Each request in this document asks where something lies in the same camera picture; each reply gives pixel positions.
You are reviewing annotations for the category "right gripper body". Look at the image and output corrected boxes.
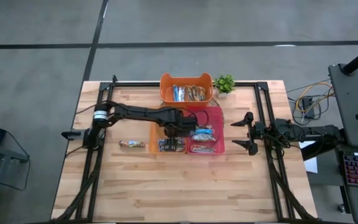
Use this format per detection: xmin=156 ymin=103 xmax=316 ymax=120
xmin=244 ymin=111 xmax=267 ymax=156

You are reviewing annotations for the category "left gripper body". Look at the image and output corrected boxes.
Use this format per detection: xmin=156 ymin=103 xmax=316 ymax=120
xmin=163 ymin=113 xmax=198 ymax=138

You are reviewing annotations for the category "translucent orange shallow bin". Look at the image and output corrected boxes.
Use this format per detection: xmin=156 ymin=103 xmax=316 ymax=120
xmin=149 ymin=105 xmax=188 ymax=155

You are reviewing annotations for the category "translucent pink shallow bin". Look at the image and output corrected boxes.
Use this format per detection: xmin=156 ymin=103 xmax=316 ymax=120
xmin=186 ymin=105 xmax=226 ymax=156

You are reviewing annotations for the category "small green potted plant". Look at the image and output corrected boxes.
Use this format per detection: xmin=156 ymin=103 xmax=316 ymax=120
xmin=213 ymin=73 xmax=237 ymax=99

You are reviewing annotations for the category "black power adapter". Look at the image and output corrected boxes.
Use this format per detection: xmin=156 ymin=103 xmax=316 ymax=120
xmin=301 ymin=96 xmax=315 ymax=118

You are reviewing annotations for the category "white paper sheet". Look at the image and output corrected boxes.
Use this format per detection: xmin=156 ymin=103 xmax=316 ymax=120
xmin=298 ymin=140 xmax=319 ymax=174

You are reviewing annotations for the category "grey side table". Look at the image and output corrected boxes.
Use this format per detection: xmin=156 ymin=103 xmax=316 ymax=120
xmin=0 ymin=141 xmax=31 ymax=224

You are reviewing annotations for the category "orange plastic basket with handles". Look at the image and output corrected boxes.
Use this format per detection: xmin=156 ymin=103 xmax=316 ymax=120
xmin=159 ymin=72 xmax=214 ymax=107

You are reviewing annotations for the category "black aluminium rig frame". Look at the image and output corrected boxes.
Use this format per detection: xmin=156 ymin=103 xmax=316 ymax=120
xmin=85 ymin=74 xmax=295 ymax=222

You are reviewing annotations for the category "black cable bundle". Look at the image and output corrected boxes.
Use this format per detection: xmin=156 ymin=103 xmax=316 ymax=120
xmin=54 ymin=149 xmax=101 ymax=220
xmin=265 ymin=149 xmax=318 ymax=220

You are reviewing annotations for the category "yellow cable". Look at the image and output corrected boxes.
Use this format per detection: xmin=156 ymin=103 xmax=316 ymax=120
xmin=295 ymin=81 xmax=335 ymax=113

